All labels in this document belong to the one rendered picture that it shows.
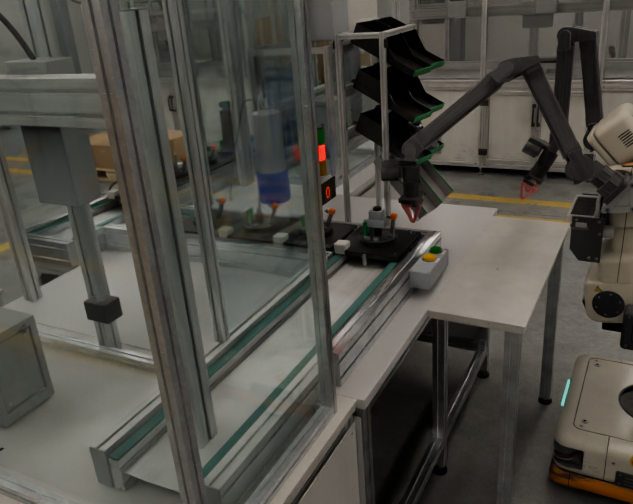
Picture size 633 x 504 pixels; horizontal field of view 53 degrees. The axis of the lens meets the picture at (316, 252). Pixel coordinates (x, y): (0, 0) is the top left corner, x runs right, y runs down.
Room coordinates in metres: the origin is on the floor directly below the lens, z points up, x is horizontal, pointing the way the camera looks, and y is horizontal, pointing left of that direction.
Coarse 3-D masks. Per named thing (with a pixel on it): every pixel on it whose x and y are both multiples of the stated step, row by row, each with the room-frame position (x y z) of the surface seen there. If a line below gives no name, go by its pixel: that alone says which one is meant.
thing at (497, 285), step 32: (512, 224) 2.43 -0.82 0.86; (544, 224) 2.40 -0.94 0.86; (480, 256) 2.14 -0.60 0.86; (512, 256) 2.12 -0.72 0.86; (544, 256) 2.09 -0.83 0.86; (448, 288) 1.90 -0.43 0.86; (480, 288) 1.88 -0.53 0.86; (512, 288) 1.86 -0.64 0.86; (448, 320) 1.73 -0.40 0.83; (480, 320) 1.68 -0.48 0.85; (512, 320) 1.66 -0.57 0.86
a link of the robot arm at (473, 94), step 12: (492, 72) 2.02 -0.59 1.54; (504, 72) 2.01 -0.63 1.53; (480, 84) 2.05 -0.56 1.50; (492, 84) 2.03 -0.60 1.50; (468, 96) 2.05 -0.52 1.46; (480, 96) 2.04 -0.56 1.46; (456, 108) 2.05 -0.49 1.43; (468, 108) 2.04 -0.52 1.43; (444, 120) 2.05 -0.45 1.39; (456, 120) 2.04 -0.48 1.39; (420, 132) 2.05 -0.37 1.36; (432, 132) 2.04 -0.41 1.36; (444, 132) 2.05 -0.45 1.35; (420, 144) 2.03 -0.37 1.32
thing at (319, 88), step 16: (320, 64) 3.17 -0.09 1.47; (368, 64) 3.58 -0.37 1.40; (320, 80) 3.17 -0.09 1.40; (336, 80) 3.22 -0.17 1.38; (320, 96) 3.17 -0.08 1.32; (336, 96) 3.21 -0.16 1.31; (320, 112) 3.18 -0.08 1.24; (336, 112) 3.20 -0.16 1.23; (352, 112) 3.37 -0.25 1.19; (336, 128) 3.19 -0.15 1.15; (352, 144) 3.35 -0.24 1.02; (368, 144) 3.54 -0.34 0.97; (352, 160) 3.34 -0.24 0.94
